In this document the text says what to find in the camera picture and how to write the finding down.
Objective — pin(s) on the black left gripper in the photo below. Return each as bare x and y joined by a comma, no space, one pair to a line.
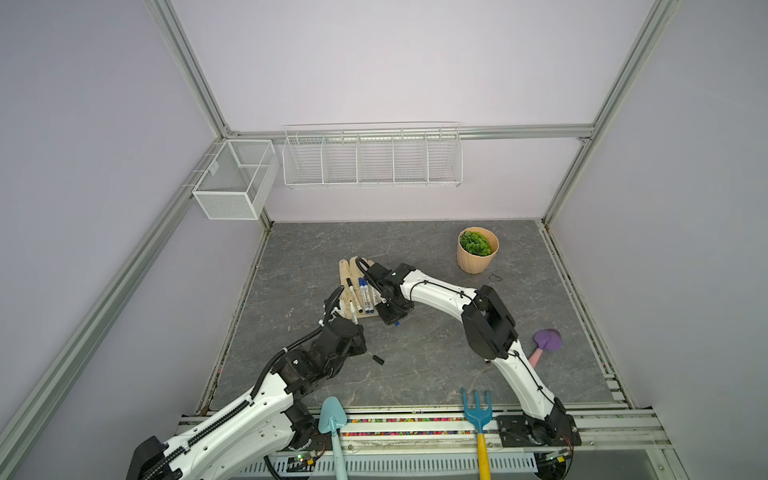
359,346

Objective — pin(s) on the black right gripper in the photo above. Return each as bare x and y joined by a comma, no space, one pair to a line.
388,318

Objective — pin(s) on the white whiteboard marker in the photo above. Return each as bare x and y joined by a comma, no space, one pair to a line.
353,295
364,289
353,311

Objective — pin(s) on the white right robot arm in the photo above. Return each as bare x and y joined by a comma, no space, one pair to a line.
490,332

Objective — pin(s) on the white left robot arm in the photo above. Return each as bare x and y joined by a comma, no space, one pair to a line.
252,408

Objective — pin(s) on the cream work glove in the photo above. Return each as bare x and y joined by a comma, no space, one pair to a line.
349,268

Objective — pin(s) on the teal garden trowel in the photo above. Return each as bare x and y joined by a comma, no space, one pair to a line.
332,419

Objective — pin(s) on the terracotta pot with green plant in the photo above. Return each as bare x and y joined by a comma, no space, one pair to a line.
476,248

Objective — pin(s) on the purple pink small shovel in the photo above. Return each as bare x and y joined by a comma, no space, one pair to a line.
546,340

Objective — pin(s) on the small white mesh basket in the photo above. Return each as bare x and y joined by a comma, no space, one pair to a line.
236,183

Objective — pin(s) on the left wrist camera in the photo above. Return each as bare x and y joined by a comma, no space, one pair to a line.
333,307

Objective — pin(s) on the aluminium front rail base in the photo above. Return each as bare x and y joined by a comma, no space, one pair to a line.
448,434

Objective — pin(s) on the teal fork yellow handle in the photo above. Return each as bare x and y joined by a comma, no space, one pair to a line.
479,416

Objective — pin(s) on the long white wire basket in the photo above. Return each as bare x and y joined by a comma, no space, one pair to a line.
383,154

